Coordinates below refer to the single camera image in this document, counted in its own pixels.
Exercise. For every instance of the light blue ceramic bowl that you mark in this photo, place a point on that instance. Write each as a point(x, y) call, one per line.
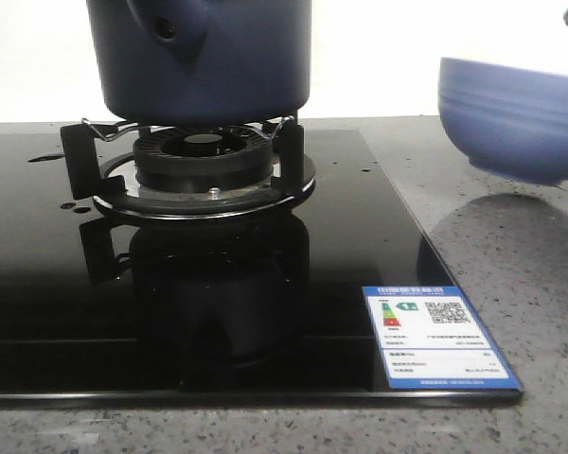
point(507, 120)

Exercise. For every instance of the blue white energy label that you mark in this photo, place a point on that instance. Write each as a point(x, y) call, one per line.
point(430, 338)

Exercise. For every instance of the black metal pot support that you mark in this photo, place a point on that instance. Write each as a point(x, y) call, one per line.
point(100, 166)

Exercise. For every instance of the black glass gas cooktop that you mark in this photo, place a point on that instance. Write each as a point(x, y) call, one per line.
point(254, 312)

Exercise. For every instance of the black round gas burner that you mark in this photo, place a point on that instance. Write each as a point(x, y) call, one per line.
point(195, 160)

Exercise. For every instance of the dark blue ceramic pot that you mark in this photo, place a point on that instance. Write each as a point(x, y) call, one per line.
point(202, 62)

